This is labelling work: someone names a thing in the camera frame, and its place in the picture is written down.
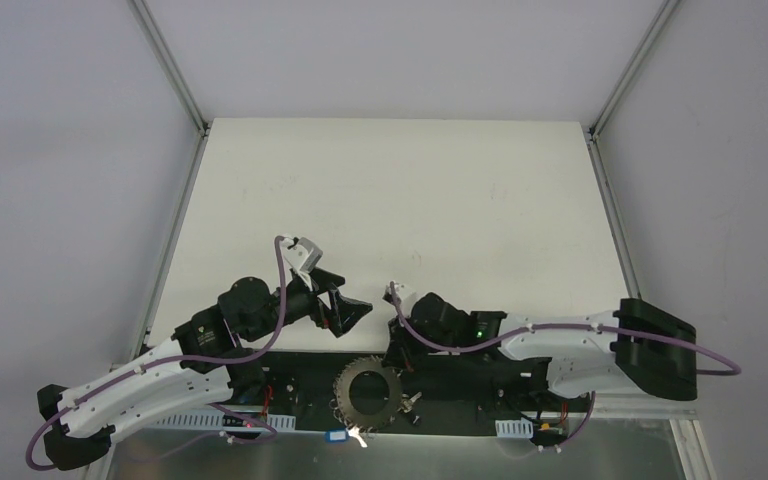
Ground blue-headed key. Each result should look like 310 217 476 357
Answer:
324 426 368 449

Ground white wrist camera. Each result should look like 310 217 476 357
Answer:
391 283 421 316
281 237 323 277

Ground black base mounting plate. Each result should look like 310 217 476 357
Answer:
222 352 590 437

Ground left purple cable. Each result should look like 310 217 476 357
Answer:
24 235 293 473

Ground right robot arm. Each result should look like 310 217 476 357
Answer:
383 286 698 410

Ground right aluminium frame post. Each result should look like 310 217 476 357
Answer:
588 0 683 141

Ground aluminium frame post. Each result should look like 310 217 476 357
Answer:
588 0 683 141
127 0 210 138

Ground metal disc with keyrings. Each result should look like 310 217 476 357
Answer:
331 356 422 435

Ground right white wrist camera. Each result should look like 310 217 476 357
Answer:
391 283 421 316

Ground purple cable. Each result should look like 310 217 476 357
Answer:
387 280 743 456
24 235 293 473

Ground left aluminium frame post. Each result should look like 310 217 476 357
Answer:
127 0 210 138

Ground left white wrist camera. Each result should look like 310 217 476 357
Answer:
281 237 323 277

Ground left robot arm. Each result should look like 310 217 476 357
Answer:
33 268 373 471

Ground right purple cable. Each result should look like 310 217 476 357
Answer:
387 280 743 456

